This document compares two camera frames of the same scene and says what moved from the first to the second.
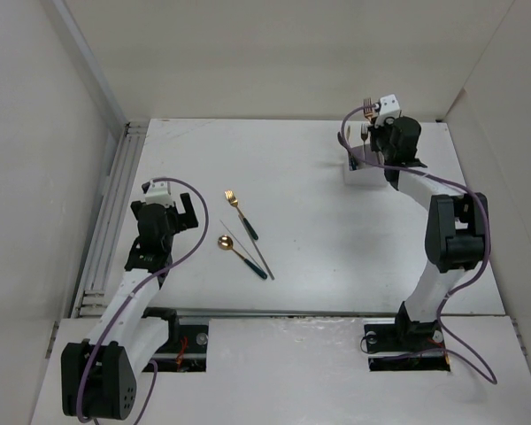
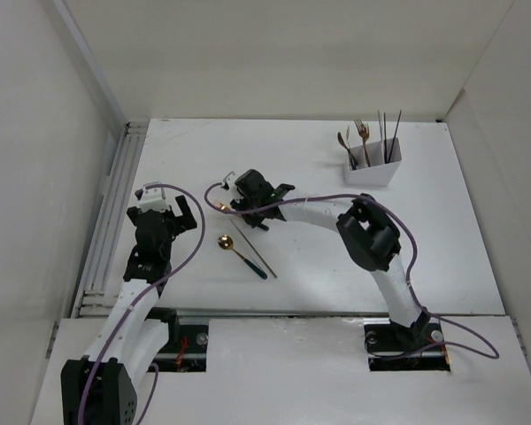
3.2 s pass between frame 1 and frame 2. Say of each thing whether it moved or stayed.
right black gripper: moved
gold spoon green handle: stayed
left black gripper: stayed
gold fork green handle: moved
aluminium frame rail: stayed
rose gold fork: moved
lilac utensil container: stayed
